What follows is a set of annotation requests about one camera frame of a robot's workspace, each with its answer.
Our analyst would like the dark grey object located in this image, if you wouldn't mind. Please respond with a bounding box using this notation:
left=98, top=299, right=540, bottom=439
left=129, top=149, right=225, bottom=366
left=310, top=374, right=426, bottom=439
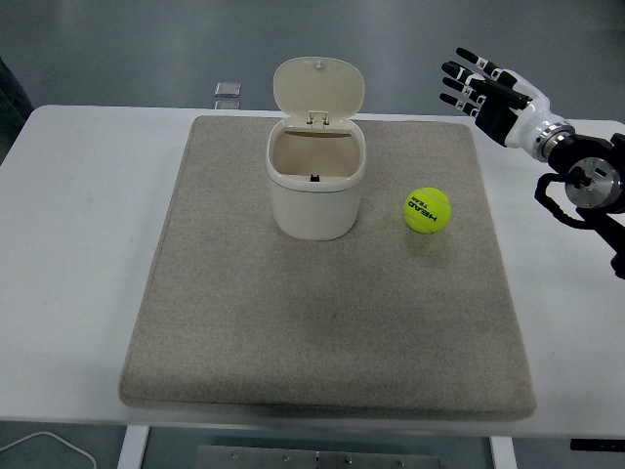
left=0, top=57, right=35, bottom=165

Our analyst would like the white cable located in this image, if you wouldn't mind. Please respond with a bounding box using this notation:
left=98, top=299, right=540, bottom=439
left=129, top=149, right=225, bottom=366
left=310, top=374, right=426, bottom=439
left=0, top=430, right=97, bottom=469

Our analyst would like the yellow tennis ball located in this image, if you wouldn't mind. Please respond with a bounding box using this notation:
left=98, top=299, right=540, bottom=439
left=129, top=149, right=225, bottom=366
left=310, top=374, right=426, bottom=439
left=402, top=187, right=452, bottom=235

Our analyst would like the grey metal plate with screws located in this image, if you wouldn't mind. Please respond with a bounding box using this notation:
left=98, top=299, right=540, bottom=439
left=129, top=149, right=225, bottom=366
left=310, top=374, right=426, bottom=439
left=194, top=444, right=443, bottom=469

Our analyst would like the cream bin with flip lid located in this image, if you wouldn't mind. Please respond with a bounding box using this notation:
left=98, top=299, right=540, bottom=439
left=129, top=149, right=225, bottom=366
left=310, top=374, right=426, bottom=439
left=265, top=57, right=368, bottom=241

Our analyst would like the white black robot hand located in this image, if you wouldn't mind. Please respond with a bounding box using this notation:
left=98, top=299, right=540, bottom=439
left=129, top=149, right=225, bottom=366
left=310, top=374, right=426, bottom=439
left=438, top=47, right=563, bottom=150

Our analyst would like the beige fabric mat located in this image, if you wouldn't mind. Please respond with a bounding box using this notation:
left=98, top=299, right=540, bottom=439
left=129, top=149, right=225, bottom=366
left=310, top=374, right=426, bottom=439
left=118, top=114, right=537, bottom=421

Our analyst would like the black flat bar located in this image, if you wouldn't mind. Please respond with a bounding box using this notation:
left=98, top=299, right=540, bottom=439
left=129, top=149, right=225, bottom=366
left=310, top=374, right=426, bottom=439
left=569, top=438, right=625, bottom=452

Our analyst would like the white table leg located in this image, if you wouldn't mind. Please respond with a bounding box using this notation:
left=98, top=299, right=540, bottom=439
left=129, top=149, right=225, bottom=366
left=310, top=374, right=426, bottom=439
left=116, top=425, right=150, bottom=469
left=489, top=436, right=519, bottom=469

